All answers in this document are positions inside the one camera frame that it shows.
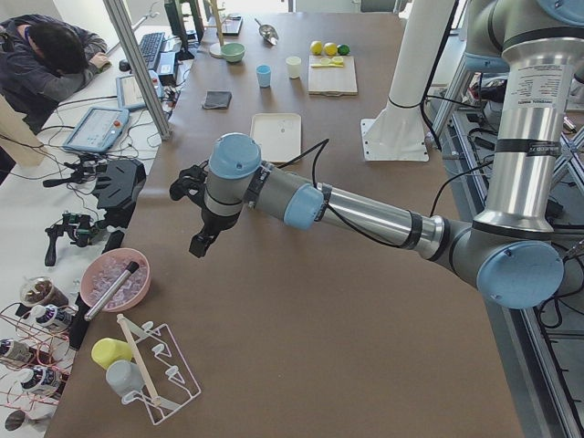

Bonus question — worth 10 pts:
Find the wooden stick on rack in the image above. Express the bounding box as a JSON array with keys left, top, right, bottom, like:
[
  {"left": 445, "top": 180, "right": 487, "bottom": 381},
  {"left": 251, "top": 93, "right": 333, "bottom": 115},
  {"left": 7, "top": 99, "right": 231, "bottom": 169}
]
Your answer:
[{"left": 117, "top": 314, "right": 162, "bottom": 406}]

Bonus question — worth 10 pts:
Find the pink bowl with ice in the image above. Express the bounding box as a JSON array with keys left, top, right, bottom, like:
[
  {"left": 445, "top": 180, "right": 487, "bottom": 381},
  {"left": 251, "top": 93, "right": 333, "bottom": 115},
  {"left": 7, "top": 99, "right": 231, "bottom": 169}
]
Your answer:
[{"left": 80, "top": 248, "right": 151, "bottom": 313}]

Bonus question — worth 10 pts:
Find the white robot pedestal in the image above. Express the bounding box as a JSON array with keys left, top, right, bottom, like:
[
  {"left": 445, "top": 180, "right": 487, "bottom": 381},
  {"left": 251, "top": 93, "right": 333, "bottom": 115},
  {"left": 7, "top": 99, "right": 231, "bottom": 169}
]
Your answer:
[{"left": 361, "top": 0, "right": 458, "bottom": 162}]

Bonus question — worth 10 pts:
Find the white wire cup rack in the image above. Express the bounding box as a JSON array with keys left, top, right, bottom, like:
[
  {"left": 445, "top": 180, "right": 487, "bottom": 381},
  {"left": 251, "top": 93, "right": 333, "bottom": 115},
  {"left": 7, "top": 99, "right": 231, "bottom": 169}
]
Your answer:
[{"left": 121, "top": 316, "right": 202, "bottom": 426}]

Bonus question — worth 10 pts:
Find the aluminium frame post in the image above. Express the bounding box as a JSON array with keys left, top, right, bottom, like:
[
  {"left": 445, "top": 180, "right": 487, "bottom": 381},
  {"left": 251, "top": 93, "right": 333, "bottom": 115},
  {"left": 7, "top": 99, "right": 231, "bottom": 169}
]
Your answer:
[{"left": 103, "top": 0, "right": 172, "bottom": 141}]

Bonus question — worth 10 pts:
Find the cream plastic cup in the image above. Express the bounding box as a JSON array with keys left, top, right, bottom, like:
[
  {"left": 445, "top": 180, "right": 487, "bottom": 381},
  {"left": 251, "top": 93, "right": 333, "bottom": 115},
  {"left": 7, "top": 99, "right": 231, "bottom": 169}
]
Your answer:
[{"left": 286, "top": 56, "right": 302, "bottom": 79}]

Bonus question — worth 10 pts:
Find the iced coffee cup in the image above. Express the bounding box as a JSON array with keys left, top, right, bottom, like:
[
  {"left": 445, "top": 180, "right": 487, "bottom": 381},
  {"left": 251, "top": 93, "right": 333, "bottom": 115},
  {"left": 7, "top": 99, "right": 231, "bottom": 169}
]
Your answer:
[{"left": 20, "top": 276, "right": 68, "bottom": 308}]

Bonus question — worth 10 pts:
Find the person resting at desk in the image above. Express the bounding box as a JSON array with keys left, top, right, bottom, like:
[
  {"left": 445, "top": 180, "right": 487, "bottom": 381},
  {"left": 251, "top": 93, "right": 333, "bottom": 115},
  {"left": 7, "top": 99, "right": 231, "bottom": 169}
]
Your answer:
[{"left": 1, "top": 15, "right": 110, "bottom": 133}]

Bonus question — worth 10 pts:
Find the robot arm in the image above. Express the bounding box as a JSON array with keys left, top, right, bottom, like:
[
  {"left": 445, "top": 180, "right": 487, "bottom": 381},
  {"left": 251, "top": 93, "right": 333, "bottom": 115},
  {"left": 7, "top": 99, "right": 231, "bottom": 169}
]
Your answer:
[{"left": 170, "top": 1, "right": 583, "bottom": 308}]

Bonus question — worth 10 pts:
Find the metal scoop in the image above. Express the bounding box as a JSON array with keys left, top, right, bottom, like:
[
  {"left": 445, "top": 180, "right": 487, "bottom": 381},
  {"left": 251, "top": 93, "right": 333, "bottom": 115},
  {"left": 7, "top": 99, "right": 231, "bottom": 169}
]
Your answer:
[{"left": 255, "top": 18, "right": 279, "bottom": 46}]

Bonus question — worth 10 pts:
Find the black keyboard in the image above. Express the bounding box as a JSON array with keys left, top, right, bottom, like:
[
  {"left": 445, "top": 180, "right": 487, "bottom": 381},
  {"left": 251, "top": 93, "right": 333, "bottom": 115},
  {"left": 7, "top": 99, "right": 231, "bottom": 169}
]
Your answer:
[{"left": 139, "top": 32, "right": 165, "bottom": 70}]

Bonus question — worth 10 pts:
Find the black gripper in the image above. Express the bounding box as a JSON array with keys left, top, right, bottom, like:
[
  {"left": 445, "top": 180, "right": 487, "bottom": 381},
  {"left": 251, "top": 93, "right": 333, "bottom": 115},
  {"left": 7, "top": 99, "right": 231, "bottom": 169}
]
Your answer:
[{"left": 169, "top": 165, "right": 237, "bottom": 258}]

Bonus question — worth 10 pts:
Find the metal muddler tool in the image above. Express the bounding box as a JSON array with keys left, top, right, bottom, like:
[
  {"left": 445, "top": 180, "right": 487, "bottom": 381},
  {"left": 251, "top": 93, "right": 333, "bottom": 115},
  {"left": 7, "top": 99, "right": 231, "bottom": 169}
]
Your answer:
[{"left": 84, "top": 261, "right": 140, "bottom": 321}]

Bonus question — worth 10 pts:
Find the blue plastic cup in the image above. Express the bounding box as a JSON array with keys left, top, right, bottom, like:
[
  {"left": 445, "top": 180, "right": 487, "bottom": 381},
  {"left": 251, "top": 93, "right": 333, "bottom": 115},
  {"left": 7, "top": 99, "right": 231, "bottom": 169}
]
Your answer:
[{"left": 255, "top": 65, "right": 271, "bottom": 89}]

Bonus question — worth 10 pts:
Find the gray cup on rack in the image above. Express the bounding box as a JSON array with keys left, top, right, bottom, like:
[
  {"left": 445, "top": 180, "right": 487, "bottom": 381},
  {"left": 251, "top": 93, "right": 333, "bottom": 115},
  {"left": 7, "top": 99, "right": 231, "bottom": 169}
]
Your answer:
[{"left": 106, "top": 360, "right": 145, "bottom": 397}]

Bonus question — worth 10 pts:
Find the green lime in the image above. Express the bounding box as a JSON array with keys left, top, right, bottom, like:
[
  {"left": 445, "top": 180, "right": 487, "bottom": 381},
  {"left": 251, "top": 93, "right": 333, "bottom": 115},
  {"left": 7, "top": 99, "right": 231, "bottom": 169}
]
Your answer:
[{"left": 337, "top": 44, "right": 350, "bottom": 56}]

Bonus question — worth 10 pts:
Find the wooden cutting board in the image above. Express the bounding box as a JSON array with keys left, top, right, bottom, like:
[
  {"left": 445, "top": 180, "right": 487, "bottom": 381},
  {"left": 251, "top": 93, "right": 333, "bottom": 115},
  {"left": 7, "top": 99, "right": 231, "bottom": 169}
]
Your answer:
[{"left": 308, "top": 55, "right": 358, "bottom": 96}]

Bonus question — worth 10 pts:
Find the blue teach pendant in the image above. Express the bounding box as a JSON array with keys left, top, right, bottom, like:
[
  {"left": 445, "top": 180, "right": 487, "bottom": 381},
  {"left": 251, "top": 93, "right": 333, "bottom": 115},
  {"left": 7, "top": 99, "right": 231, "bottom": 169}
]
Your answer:
[{"left": 62, "top": 107, "right": 130, "bottom": 153}]

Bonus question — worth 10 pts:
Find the wooden mug tree stand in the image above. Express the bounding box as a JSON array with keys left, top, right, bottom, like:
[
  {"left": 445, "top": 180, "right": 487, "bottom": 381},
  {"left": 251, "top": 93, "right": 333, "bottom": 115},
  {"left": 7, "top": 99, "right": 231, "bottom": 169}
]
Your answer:
[{"left": 205, "top": 0, "right": 224, "bottom": 59}]

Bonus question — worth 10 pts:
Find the cream serving tray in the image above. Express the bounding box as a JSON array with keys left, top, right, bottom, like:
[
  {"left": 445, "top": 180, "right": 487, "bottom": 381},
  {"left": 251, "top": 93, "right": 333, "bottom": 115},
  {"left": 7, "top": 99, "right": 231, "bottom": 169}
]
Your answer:
[{"left": 250, "top": 113, "right": 301, "bottom": 163}]

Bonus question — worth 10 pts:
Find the gray folded cloth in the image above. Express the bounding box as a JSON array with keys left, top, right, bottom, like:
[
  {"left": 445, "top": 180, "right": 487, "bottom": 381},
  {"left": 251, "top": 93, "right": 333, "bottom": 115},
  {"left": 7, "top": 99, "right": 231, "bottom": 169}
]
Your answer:
[{"left": 202, "top": 90, "right": 232, "bottom": 110}]

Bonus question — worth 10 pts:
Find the whole yellow lemon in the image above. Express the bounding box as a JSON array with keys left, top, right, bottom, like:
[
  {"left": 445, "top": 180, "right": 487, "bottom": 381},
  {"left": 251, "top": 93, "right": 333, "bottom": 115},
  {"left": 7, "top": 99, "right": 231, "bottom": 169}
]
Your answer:
[{"left": 310, "top": 40, "right": 323, "bottom": 56}]

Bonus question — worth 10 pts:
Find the yellow cup on rack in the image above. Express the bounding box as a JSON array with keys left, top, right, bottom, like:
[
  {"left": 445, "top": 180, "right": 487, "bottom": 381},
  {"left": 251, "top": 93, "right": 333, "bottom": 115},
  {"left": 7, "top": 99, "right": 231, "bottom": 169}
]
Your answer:
[{"left": 91, "top": 338, "right": 133, "bottom": 370}]

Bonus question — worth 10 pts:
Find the yellow plastic knife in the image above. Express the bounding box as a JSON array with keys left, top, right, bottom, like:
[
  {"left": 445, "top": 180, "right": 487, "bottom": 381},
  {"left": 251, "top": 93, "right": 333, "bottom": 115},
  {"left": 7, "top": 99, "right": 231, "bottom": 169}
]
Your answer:
[{"left": 310, "top": 63, "right": 344, "bottom": 68}]

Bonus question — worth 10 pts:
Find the green bowl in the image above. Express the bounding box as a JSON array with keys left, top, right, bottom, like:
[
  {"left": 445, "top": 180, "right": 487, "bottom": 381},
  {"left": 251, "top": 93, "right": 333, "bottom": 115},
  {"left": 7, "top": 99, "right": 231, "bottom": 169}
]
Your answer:
[{"left": 220, "top": 42, "right": 245, "bottom": 63}]

